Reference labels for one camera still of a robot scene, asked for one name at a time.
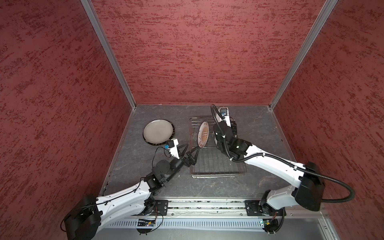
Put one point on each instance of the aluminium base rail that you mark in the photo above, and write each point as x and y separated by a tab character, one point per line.
207	208

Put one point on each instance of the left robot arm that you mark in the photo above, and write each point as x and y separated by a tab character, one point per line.
91	214

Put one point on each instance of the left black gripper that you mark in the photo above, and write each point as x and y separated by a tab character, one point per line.
191	161

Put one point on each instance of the plain white plate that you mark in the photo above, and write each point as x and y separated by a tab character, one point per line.
158	131

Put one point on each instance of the metal wire dish rack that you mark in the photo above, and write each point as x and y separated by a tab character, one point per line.
211	163

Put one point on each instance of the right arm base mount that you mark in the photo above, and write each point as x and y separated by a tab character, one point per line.
255	207

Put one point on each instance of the corner aluminium profile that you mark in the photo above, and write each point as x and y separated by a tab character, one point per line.
92	15
317	26

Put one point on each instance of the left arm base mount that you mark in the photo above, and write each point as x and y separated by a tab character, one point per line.
155	207

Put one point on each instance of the left corner aluminium profile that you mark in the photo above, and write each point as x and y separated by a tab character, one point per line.
92	15

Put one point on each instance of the right corner aluminium profile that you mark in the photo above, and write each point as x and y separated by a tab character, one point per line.
317	26

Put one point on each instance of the small patterned plate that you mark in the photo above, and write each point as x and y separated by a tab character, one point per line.
203	134

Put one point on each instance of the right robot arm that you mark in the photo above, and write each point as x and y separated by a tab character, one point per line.
306	184

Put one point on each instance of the dark rimmed patterned plate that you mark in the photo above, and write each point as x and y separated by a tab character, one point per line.
163	141

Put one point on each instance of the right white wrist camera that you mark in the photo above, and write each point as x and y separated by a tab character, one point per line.
223	116

